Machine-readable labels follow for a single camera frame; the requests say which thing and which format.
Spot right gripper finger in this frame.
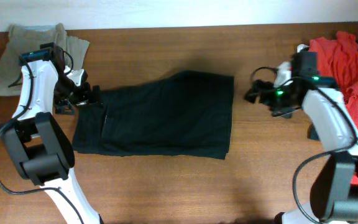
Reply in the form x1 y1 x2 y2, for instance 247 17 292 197
270 106 300 119
244 79 272 103

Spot black shorts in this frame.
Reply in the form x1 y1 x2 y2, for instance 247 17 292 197
72 70 234 160

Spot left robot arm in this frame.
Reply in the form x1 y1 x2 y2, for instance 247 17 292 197
0 59 103 223

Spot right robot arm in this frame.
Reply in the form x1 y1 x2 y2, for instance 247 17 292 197
244 77 358 223

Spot white garment under pile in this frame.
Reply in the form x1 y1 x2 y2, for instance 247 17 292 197
294 44 310 58

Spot folded khaki shorts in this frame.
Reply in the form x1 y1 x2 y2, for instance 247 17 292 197
0 23 90 96

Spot red shirt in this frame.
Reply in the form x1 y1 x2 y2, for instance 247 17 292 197
306 30 358 187

